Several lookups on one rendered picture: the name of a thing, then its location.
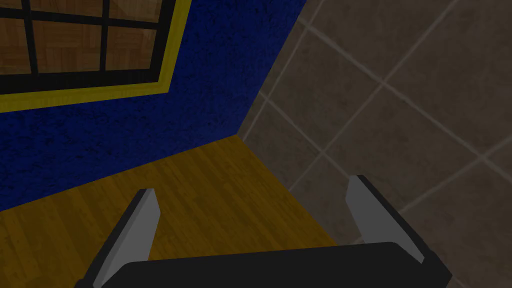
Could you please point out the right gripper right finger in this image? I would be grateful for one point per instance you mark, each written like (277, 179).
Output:
(376, 220)

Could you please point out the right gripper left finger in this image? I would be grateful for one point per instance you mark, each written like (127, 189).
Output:
(136, 232)

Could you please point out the yellow framed window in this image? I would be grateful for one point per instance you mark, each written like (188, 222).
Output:
(84, 44)

